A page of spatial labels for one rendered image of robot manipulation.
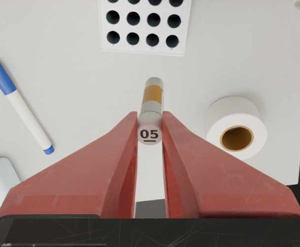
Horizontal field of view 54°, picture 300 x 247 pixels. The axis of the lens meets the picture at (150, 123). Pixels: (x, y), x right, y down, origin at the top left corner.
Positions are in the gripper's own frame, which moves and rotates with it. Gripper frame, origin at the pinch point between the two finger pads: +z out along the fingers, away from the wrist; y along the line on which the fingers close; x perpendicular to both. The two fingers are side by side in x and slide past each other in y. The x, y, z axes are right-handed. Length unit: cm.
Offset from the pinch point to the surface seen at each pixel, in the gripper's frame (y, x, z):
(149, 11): 0.1, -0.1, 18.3
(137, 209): 4, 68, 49
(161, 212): -3, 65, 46
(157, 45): -0.7, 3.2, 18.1
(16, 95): 16.1, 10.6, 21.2
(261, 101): -13.6, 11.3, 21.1
